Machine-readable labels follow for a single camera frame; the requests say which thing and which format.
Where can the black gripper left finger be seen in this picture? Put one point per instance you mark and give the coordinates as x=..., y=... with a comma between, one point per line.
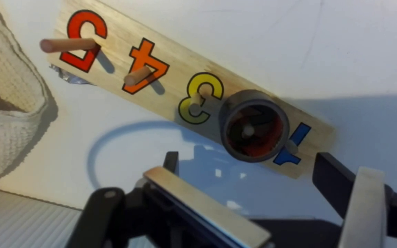
x=206, y=207

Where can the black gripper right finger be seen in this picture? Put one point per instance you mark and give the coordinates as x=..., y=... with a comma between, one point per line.
x=363, y=211

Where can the wooden number peg board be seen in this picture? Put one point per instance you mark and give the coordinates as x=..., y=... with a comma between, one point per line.
x=115, y=53

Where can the white plastic bin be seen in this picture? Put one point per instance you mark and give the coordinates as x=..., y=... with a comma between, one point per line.
x=13, y=221

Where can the beige woven cloth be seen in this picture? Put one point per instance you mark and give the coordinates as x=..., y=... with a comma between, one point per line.
x=9, y=91

